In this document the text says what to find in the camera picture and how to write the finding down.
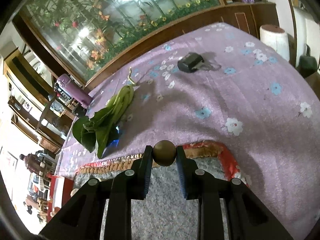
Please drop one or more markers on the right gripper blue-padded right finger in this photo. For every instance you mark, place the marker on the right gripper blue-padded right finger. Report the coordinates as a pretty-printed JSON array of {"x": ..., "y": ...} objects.
[{"x": 226, "y": 207}]

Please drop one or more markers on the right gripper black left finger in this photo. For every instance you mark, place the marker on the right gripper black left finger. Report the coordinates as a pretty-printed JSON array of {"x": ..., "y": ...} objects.
[{"x": 103, "y": 205}]

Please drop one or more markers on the brown longan fruit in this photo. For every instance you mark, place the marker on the brown longan fruit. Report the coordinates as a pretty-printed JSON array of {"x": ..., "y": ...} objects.
[{"x": 164, "y": 153}]

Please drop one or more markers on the red cardboard box tray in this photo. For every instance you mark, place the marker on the red cardboard box tray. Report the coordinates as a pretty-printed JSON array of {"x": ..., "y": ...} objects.
[{"x": 59, "y": 194}]

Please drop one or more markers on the seated person in background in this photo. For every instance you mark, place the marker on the seated person in background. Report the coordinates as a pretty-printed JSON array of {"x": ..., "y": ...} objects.
[{"x": 37, "y": 163}]

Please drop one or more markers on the grey fluffy mat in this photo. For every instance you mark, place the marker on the grey fluffy mat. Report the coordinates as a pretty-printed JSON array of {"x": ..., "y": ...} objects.
[{"x": 165, "y": 214}]

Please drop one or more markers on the green leafy vegetable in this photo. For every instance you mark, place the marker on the green leafy vegetable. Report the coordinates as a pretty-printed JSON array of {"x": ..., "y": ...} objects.
[{"x": 99, "y": 131}]

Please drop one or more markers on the purple thermos bottle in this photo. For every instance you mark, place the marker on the purple thermos bottle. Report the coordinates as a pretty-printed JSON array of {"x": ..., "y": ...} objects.
[{"x": 71, "y": 88}]

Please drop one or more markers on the wooden chair back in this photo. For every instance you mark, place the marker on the wooden chair back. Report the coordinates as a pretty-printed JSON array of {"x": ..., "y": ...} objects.
[{"x": 52, "y": 113}]

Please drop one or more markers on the purple floral tablecloth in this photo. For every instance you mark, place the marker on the purple floral tablecloth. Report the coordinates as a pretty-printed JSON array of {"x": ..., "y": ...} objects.
[{"x": 245, "y": 96}]

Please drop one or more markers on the black car key fob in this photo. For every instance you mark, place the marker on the black car key fob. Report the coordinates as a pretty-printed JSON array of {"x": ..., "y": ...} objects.
[{"x": 190, "y": 62}]

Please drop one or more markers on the white paper roll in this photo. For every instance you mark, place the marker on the white paper roll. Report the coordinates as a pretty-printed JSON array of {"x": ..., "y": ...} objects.
[{"x": 276, "y": 38}]

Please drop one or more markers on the flower painted glass panel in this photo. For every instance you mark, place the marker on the flower painted glass panel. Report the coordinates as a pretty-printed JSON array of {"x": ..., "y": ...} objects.
[{"x": 84, "y": 35}]

